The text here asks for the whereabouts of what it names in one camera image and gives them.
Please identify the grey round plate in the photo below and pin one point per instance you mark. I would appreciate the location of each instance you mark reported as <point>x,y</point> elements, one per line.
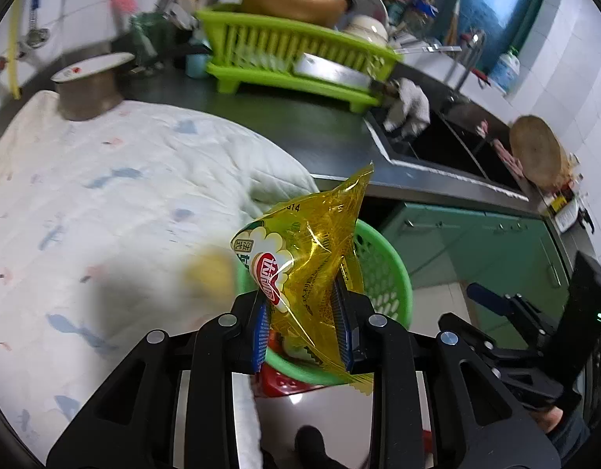
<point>374,2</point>

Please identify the pink cloth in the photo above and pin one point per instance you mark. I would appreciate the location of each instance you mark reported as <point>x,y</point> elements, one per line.
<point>508,159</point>

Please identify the steel cleaver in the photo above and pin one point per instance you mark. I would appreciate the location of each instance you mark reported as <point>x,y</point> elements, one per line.
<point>330,71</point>

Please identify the metal faucet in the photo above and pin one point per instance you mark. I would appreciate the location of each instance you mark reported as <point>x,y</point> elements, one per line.
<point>427,49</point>

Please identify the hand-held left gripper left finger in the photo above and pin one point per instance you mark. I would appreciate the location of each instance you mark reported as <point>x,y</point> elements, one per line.
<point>261,337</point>

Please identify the light blue cup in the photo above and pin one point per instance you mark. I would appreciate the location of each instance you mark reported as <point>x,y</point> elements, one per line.
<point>197,64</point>

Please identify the white bowl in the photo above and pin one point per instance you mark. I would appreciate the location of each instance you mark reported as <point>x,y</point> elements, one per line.
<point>369,29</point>

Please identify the green plastic dish rack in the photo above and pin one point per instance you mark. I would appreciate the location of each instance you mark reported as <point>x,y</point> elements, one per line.
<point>261,49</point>

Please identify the blue window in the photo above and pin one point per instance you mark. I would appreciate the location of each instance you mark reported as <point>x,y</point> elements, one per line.
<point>496,0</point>

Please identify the metal pot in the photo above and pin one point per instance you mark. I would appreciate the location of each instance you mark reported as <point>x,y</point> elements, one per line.
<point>88,97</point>

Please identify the green mesh plastic basket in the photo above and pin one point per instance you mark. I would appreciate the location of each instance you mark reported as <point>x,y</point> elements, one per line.
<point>383,273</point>

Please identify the person's right hand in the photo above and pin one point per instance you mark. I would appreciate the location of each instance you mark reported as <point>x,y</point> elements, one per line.
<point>554,420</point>

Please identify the green cabinet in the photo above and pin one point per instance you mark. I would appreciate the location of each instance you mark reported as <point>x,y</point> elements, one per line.
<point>476,244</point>

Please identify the white rag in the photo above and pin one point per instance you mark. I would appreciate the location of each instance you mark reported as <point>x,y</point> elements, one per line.
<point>408,107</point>

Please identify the steel sink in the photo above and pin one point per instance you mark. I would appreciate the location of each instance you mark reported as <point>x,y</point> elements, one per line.
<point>442,146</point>

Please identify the yellow snack packet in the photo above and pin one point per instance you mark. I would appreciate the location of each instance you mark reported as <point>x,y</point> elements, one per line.
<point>320,234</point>

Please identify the pink brush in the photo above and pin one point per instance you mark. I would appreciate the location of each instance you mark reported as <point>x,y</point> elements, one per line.
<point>123,5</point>

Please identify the clear plastic bottle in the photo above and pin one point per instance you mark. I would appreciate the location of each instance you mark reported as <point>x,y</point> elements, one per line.
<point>504,73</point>

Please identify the white pot lid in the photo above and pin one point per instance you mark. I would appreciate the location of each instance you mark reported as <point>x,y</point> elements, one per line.
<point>93,66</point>

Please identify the dark green holder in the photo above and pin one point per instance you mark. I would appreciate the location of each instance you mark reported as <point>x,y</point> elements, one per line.
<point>154,39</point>

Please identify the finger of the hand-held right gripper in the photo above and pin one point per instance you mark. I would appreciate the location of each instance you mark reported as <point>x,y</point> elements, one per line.
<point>469,334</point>
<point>491,300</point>

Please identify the white printed quilted blanket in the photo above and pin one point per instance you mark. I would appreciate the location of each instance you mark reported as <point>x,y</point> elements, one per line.
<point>110,205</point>

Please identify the round wooden cutting board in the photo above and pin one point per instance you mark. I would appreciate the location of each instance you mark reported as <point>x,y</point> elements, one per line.
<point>535,151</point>

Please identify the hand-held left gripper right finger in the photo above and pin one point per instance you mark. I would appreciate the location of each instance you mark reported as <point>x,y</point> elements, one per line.
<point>342,332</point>

